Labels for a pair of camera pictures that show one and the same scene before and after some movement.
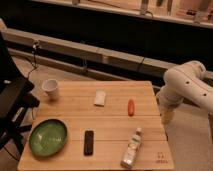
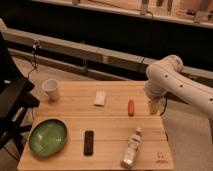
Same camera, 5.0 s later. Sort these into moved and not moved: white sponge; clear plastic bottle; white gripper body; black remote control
Moved: white gripper body
Not moved: clear plastic bottle; black remote control; white sponge
